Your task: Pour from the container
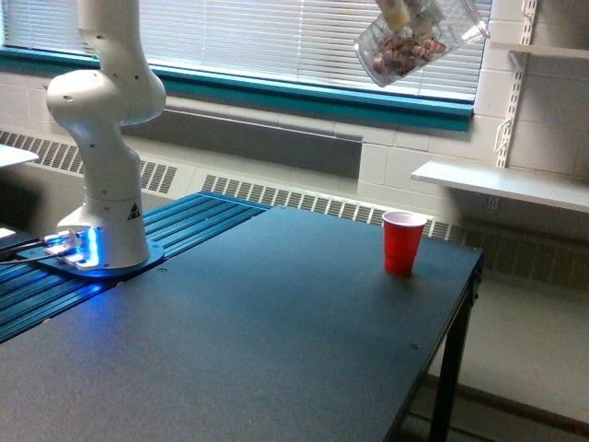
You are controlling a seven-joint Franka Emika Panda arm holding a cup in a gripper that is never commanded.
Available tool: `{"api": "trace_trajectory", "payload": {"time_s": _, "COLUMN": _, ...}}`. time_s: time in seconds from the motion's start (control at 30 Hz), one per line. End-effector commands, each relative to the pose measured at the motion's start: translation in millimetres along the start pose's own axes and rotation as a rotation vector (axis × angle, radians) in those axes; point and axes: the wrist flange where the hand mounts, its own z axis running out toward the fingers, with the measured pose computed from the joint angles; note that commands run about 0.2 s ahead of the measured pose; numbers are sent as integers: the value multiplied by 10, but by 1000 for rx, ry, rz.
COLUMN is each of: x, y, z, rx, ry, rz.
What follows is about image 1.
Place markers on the black table leg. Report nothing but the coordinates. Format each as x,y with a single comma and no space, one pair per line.
452,359

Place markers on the white wall shelf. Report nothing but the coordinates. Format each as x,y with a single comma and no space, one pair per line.
526,186
539,50

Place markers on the white lower wall shelf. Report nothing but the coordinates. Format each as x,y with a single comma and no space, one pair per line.
526,186

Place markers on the red plastic cup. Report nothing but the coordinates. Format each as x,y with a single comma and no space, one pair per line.
402,236

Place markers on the white upper wall shelf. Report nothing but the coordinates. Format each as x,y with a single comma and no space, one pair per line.
539,50

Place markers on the clear plastic cup with candy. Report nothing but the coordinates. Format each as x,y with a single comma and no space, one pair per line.
389,49

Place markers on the blue aluminium mounting plate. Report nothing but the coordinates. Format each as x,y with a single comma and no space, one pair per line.
32,292

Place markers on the white shelf bracket rail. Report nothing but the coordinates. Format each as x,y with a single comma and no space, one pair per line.
505,130

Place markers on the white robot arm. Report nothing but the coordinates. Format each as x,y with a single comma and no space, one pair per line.
106,233

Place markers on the white table at left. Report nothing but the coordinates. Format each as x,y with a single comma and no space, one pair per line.
11,156

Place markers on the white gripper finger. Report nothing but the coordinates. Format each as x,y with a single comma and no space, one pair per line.
425,16

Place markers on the white window blinds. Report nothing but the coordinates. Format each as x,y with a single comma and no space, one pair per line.
294,41

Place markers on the baseboard radiator grille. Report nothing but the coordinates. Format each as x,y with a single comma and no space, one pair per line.
507,251

